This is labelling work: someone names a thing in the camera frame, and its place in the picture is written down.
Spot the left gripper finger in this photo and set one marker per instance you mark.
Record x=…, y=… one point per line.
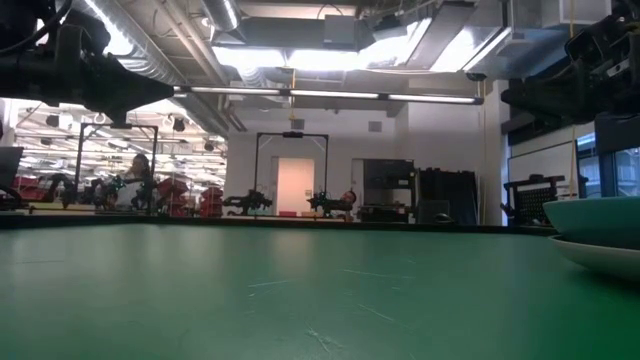
x=147, y=90

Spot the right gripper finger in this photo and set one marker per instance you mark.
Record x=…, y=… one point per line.
x=545, y=97

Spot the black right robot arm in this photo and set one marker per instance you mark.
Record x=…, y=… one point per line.
x=630, y=7

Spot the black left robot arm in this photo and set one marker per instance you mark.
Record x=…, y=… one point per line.
x=22, y=75

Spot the background black robot arm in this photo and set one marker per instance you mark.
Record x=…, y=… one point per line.
x=247, y=201
x=325, y=202

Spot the window with dark blind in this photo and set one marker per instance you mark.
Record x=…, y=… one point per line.
x=627, y=170

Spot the white ceiling box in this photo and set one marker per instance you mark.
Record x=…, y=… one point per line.
x=575, y=12

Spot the person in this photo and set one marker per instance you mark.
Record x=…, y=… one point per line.
x=348, y=196
x=132, y=190

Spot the black perforated cart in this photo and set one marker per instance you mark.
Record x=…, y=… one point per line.
x=537, y=205

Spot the dark monitor on stand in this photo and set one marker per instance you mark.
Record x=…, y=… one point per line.
x=10, y=165

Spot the red storage bins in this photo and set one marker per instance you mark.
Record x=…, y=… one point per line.
x=27, y=187

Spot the large teal plastic plate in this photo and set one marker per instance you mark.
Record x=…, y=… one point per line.
x=600, y=220

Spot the black standing panels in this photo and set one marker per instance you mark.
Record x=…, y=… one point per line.
x=450, y=190

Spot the black dome object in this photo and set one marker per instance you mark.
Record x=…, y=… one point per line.
x=442, y=218

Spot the large white plastic plate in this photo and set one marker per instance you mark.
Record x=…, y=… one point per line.
x=605, y=257

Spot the pale orange door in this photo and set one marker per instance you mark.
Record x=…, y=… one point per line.
x=295, y=185

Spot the black shelf unit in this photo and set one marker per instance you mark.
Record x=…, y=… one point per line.
x=387, y=175

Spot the long ceiling light tube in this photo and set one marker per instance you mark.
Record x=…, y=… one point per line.
x=325, y=93

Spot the green table mat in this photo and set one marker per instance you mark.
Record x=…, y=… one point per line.
x=300, y=300

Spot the long silver spiral duct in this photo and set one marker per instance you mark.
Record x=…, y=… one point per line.
x=150, y=45

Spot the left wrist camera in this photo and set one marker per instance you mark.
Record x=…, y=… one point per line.
x=82, y=35

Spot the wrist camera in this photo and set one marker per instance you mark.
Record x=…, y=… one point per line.
x=600, y=42
x=82, y=35

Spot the black gantry frame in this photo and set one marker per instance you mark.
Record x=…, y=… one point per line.
x=292, y=134
x=117, y=126

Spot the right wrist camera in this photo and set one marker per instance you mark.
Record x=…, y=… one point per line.
x=600, y=42

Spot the round silver air duct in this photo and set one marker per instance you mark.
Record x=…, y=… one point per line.
x=223, y=12

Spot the grey wall vent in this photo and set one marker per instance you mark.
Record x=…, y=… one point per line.
x=375, y=126

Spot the grey ceiling duct box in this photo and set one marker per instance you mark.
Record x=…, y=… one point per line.
x=340, y=30

